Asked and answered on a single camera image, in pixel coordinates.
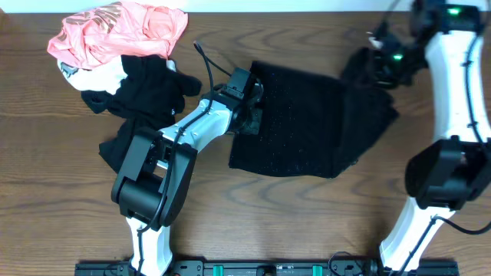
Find black velvet skirt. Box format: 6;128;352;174
229;48;399;179

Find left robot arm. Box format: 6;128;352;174
111;67;264;275

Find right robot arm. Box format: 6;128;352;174
367;1;490;275

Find black crumpled garment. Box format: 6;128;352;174
81;55;202;173

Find white printed shirt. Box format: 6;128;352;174
57;55;178;95

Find pink printed shirt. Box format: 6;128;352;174
47;2;189;70

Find left black cable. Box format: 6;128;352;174
136;40;233;275

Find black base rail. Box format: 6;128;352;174
74;258;460;276

